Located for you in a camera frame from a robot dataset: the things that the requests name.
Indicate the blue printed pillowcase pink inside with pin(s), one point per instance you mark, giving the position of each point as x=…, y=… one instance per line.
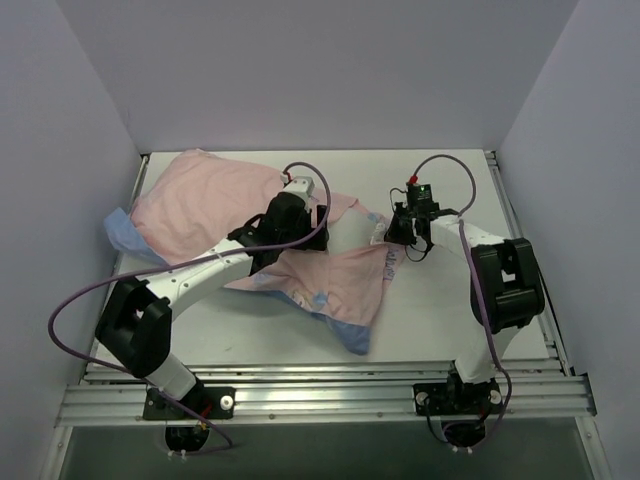
x=327, y=256

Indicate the aluminium table edge rail left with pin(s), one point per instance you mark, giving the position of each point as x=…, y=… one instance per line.
x=119, y=228

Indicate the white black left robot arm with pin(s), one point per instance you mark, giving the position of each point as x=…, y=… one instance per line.
x=136, y=324

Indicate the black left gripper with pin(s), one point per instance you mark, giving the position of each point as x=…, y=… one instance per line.
x=319, y=226

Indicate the aluminium front rail frame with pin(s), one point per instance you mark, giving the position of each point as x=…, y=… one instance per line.
x=307, y=394

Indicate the aluminium table edge rail right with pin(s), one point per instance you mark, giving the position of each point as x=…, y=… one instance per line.
x=547, y=318

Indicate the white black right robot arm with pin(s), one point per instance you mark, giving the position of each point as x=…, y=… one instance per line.
x=505, y=295

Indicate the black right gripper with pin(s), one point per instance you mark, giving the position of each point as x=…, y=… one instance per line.
x=400, y=228

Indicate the aluminium table edge rail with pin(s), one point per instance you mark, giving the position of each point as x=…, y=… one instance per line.
x=119, y=228
x=547, y=318

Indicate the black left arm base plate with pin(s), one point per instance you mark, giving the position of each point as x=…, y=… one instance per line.
x=211, y=402

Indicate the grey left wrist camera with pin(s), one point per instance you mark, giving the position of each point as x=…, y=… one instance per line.
x=299, y=186

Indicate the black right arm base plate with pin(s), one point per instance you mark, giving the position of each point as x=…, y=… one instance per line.
x=442, y=399

